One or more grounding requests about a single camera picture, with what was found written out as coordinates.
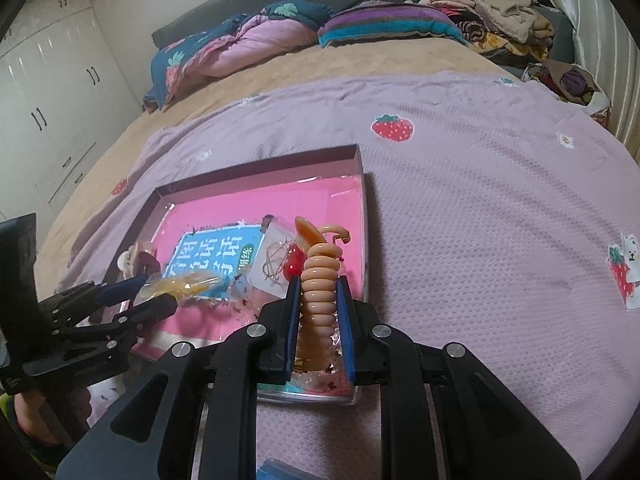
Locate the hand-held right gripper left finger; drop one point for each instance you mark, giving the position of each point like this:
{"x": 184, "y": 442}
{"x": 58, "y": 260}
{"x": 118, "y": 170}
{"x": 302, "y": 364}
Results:
{"x": 225, "y": 375}

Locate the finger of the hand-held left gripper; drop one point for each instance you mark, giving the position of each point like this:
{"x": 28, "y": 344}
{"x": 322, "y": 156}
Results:
{"x": 145, "y": 317}
{"x": 122, "y": 290}

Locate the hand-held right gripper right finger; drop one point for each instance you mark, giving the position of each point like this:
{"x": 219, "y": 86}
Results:
{"x": 415, "y": 375}

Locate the yellow translucent hair clip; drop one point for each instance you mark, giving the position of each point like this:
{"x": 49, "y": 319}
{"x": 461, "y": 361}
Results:
{"x": 185, "y": 287}

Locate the dark brown shallow cardboard box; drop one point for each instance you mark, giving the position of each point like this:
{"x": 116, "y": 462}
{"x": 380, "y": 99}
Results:
{"x": 365, "y": 240}

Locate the person's left hand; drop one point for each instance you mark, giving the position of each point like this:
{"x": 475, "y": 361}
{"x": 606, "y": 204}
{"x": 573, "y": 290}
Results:
{"x": 45, "y": 417}

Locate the pink book with blue label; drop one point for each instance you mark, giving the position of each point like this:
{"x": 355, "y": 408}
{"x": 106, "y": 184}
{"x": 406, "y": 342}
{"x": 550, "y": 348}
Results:
{"x": 200, "y": 330}

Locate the lilac cartoon print blanket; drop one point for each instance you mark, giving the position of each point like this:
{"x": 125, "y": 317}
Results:
{"x": 475, "y": 210}

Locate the white wardrobe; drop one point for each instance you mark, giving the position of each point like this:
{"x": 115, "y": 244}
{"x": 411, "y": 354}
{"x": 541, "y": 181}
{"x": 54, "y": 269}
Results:
{"x": 55, "y": 100}

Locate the tan bed sheet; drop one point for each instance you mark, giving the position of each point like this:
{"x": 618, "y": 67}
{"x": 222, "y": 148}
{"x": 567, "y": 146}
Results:
{"x": 250, "y": 75}

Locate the navy and pink floral quilt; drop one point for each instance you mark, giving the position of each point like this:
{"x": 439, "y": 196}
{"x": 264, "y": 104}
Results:
{"x": 240, "y": 42}

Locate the open bag of clothes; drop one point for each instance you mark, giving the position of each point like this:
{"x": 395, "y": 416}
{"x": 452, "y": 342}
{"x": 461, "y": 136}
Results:
{"x": 570, "y": 82}

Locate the purple striped pillow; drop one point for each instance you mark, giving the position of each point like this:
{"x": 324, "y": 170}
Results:
{"x": 390, "y": 22}

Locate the grey-blue cushion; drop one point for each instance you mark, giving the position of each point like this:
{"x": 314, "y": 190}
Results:
{"x": 557, "y": 35}

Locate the pile of folded clothes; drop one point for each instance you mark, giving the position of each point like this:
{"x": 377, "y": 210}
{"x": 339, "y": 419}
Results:
{"x": 495, "y": 10}

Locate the white striped curtain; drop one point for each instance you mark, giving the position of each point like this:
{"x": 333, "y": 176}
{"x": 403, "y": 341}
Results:
{"x": 605, "y": 50}

